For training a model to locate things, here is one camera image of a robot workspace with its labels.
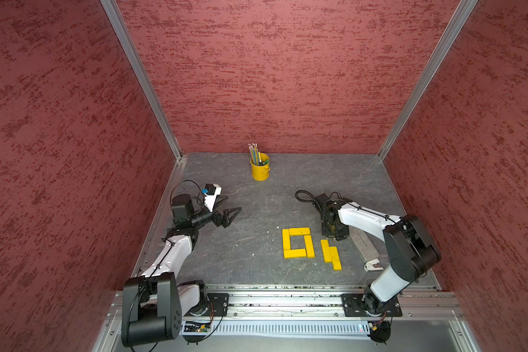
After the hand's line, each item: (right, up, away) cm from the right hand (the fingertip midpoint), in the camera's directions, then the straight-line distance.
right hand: (334, 237), depth 90 cm
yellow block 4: (-17, -6, -4) cm, 18 cm away
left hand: (-42, +14, -8) cm, 45 cm away
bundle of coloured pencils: (-34, +36, +14) cm, 52 cm away
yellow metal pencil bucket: (-32, +27, +17) cm, 45 cm away
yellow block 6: (-1, -7, -6) cm, 9 cm away
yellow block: (-20, -1, 0) cm, 20 cm away
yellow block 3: (-15, +2, +2) cm, 15 cm away
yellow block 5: (-5, -4, -4) cm, 8 cm away
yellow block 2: (-11, -4, -2) cm, 12 cm away
